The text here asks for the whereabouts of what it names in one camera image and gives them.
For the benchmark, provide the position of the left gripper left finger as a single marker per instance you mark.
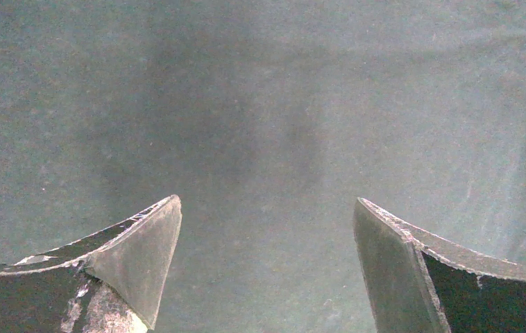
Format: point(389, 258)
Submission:
point(109, 281)

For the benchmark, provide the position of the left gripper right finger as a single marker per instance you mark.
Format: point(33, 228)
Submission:
point(417, 281)

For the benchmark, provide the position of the black t shirt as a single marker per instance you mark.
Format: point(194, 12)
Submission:
point(268, 119)

